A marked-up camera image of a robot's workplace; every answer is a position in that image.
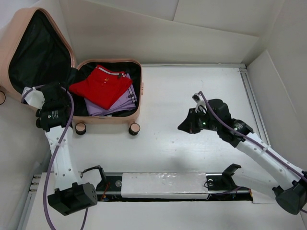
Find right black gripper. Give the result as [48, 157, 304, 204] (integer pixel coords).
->
[177, 107, 220, 134]

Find red shorts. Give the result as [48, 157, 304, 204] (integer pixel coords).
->
[69, 65, 133, 110]

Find pink hard-shell suitcase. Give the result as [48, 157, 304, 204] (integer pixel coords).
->
[0, 8, 142, 136]

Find purple shorts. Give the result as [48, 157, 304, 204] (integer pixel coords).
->
[85, 73, 137, 116]

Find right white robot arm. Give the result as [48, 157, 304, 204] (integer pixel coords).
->
[178, 92, 307, 215]

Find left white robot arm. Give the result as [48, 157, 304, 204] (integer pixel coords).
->
[21, 82, 107, 216]

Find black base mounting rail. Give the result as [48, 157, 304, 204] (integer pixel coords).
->
[95, 172, 253, 202]

